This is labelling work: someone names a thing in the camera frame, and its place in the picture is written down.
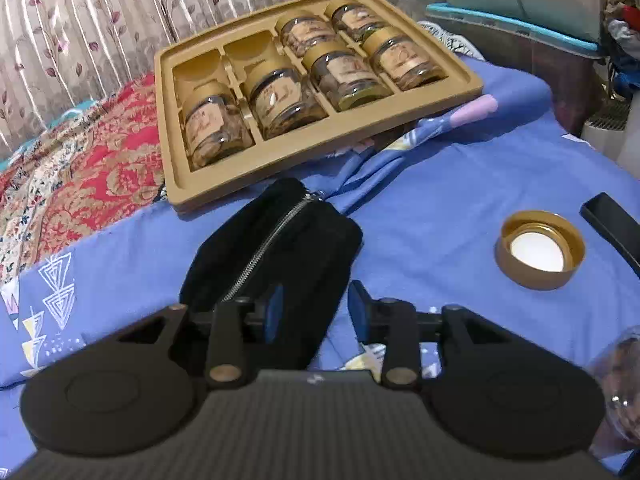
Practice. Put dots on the white plastic basket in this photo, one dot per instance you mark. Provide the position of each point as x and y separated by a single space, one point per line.
612 135

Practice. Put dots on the gold jar lid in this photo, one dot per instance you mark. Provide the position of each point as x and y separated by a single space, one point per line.
505 265

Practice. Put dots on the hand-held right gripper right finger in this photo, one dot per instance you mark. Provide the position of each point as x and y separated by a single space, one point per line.
360 310

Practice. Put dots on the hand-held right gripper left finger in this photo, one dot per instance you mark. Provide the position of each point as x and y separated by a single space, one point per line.
275 310

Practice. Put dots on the leaf print curtain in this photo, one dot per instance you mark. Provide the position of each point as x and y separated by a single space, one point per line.
100 35

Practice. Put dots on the tan plastic jar tray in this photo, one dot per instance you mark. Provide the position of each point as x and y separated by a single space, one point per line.
200 185

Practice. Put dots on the blue printed bedsheet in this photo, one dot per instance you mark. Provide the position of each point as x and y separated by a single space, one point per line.
450 185

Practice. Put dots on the teal lid storage bin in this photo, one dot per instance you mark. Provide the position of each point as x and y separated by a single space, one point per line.
540 70

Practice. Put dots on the red floral patchwork blanket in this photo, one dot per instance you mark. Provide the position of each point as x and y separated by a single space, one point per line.
75 175

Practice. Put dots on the glass jar with gold lid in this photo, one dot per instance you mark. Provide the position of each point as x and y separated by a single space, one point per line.
405 60
345 77
356 21
215 127
282 100
302 35

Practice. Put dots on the black flat bar object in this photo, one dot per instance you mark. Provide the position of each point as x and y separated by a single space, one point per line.
615 230

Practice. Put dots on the open glass jar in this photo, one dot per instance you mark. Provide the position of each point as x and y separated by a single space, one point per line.
625 385

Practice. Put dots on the pile of mixed clothes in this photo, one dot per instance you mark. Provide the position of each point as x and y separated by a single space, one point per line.
622 35

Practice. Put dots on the black zippered pouch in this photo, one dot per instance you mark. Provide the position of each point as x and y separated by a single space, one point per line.
310 245

